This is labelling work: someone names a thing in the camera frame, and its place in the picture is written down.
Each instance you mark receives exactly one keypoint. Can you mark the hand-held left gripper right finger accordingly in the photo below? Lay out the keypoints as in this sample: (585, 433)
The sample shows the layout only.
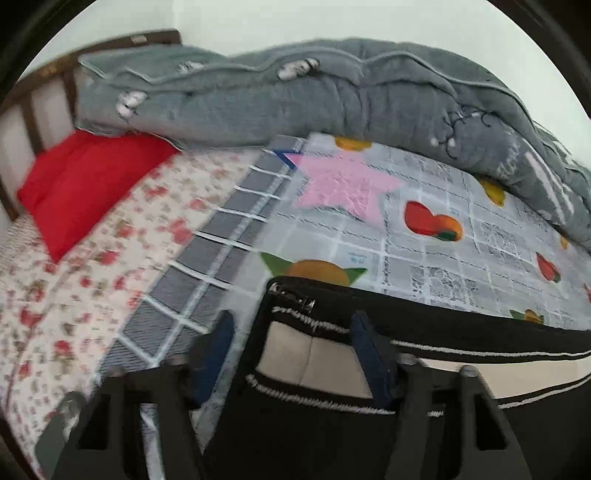
(367, 355)

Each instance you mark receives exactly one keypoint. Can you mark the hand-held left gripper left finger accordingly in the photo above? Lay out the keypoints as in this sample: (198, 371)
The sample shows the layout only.
(217, 355)

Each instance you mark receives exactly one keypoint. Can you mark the black pants with beige stripe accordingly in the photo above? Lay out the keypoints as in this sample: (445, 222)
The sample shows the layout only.
(323, 415)

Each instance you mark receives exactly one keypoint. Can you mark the grey fruit print blanket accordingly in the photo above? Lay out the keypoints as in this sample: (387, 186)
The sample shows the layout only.
(392, 221)

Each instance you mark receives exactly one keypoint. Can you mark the floral bed sheet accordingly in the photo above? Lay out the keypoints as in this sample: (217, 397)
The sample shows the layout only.
(92, 286)

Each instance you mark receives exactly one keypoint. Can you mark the red pillow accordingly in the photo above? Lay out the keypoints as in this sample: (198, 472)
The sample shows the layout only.
(83, 184)

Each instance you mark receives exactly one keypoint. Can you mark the grey quilted comforter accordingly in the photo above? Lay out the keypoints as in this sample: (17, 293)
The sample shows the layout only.
(300, 101)

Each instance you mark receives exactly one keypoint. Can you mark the wooden bed headboard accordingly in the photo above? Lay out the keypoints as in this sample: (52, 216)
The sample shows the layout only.
(32, 106)

